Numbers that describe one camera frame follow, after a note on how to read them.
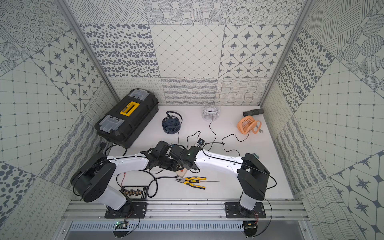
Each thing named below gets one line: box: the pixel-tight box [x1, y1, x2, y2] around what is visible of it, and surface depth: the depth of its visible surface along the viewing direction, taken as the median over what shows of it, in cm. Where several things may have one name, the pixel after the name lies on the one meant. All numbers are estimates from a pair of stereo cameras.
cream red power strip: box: [176, 168, 188, 178], surface depth 87 cm
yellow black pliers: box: [175, 176, 207, 190], surface depth 85 cm
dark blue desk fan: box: [161, 111, 183, 135], surface depth 106 cm
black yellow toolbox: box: [95, 88, 159, 149], surface depth 95 cm
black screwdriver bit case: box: [121, 185, 148, 200], surface depth 80 cm
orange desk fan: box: [237, 115, 262, 135], surface depth 98 cm
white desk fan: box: [201, 104, 221, 122], surface depth 110 cm
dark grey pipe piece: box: [242, 108, 265, 117], surface depth 117 cm
